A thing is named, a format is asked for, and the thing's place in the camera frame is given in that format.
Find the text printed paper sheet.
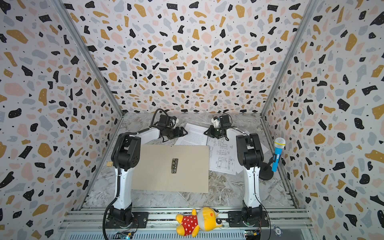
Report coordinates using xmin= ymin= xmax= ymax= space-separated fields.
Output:
xmin=175 ymin=123 xmax=208 ymax=146

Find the technical drawing paper sheet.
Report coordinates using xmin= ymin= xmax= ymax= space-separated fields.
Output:
xmin=207 ymin=138 xmax=239 ymax=175

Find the beige manila folder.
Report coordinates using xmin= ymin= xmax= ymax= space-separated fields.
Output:
xmin=132 ymin=145 xmax=209 ymax=193

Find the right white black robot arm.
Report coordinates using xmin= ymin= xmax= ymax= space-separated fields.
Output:
xmin=204 ymin=114 xmax=264 ymax=212

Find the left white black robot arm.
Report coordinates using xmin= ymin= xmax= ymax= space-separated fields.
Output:
xmin=107 ymin=112 xmax=188 ymax=211

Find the silver folder clip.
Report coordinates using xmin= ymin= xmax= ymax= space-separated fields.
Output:
xmin=171 ymin=158 xmax=179 ymax=174

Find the blue toy microphone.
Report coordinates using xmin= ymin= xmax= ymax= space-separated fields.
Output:
xmin=272 ymin=137 xmax=286 ymax=172

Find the yellow plush toy red dress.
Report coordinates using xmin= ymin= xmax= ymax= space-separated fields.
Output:
xmin=176 ymin=207 xmax=223 ymax=238

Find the right circuit board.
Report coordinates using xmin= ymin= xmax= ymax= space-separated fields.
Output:
xmin=245 ymin=230 xmax=261 ymax=240

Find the left green circuit board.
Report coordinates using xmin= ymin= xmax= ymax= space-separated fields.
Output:
xmin=113 ymin=231 xmax=134 ymax=240

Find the round white blue badge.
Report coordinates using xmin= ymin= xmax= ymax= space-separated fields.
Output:
xmin=274 ymin=226 xmax=283 ymax=237

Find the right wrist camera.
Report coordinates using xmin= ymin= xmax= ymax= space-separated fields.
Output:
xmin=211 ymin=117 xmax=222 ymax=129

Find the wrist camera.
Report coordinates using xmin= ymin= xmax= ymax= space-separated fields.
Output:
xmin=169 ymin=116 xmax=178 ymax=128
xmin=211 ymin=117 xmax=222 ymax=129

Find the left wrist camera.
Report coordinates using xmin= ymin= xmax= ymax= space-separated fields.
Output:
xmin=169 ymin=116 xmax=178 ymax=128

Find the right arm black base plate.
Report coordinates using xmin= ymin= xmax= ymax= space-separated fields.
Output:
xmin=228 ymin=211 xmax=270 ymax=228

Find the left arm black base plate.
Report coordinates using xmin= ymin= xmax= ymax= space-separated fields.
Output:
xmin=105 ymin=212 xmax=149 ymax=229

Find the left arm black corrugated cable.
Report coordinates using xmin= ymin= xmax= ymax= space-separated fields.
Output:
xmin=101 ymin=108 xmax=172 ymax=240

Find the aluminium rail frame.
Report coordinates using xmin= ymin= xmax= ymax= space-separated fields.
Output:
xmin=58 ymin=207 xmax=317 ymax=240

